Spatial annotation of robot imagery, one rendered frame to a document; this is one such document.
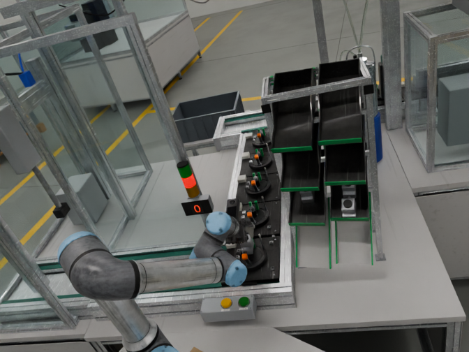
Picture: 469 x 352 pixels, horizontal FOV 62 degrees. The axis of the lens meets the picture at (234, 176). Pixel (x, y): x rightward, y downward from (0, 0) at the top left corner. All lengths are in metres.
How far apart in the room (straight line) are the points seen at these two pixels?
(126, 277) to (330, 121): 0.78
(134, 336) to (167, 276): 0.29
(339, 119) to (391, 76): 1.18
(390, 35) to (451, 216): 1.00
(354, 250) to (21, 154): 1.53
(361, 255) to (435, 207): 0.76
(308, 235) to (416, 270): 0.45
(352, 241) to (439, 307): 0.37
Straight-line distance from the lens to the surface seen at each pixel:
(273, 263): 1.66
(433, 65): 1.95
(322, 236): 1.58
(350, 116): 1.32
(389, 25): 2.37
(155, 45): 6.85
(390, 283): 1.69
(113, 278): 0.99
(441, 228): 2.34
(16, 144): 2.05
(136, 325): 1.27
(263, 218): 1.84
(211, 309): 1.60
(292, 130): 1.31
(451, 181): 2.18
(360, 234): 1.58
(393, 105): 2.54
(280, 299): 1.61
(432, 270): 1.74
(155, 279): 1.05
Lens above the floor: 2.16
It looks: 32 degrees down
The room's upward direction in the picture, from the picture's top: 17 degrees counter-clockwise
